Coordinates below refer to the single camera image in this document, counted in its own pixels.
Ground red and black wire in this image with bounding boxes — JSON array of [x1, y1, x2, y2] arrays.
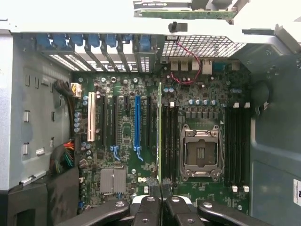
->
[[169, 40, 203, 86]]

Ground green graphics card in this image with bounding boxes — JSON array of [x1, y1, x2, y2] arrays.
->
[[133, 0, 238, 20]]

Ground long black expansion slot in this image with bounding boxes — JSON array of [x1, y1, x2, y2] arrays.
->
[[112, 95, 119, 146], [145, 95, 153, 147], [101, 93, 108, 146]]

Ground black round case mount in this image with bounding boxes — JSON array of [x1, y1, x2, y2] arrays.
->
[[250, 80, 274, 116]]

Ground metal CPU socket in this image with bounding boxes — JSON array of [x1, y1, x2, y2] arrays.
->
[[180, 123, 224, 182]]

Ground black intrusion switch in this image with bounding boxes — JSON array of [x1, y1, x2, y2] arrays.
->
[[168, 21, 188, 33]]

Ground grey metal PC case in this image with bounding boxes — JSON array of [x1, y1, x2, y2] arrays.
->
[[0, 0, 301, 226]]

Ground silver chipset heatsink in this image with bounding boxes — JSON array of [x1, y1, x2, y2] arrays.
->
[[100, 167, 127, 195]]

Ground white sticker label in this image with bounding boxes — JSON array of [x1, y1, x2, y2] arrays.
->
[[293, 178, 301, 206]]

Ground white power connector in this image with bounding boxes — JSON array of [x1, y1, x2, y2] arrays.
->
[[70, 82, 82, 99]]

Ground multicoloured wire bundle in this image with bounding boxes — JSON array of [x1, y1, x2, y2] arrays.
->
[[49, 140, 76, 175]]

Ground white expansion slot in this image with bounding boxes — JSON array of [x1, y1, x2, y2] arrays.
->
[[87, 91, 96, 142]]

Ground silver rear port block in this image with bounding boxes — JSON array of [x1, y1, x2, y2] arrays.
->
[[168, 58, 240, 75]]

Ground green motherboard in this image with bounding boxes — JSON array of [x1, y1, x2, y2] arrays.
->
[[70, 58, 252, 212]]

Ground blue expansion slot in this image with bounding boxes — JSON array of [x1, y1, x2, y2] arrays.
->
[[134, 95, 142, 152]]

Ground black sleeved power cable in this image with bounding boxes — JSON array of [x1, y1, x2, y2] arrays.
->
[[53, 79, 76, 138]]

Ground black RAM slot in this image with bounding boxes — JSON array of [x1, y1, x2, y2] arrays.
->
[[230, 102, 237, 192], [167, 102, 172, 186], [175, 105, 181, 186], [224, 105, 231, 186], [237, 105, 243, 186], [171, 102, 176, 186], [163, 103, 168, 186], [242, 102, 250, 192]]

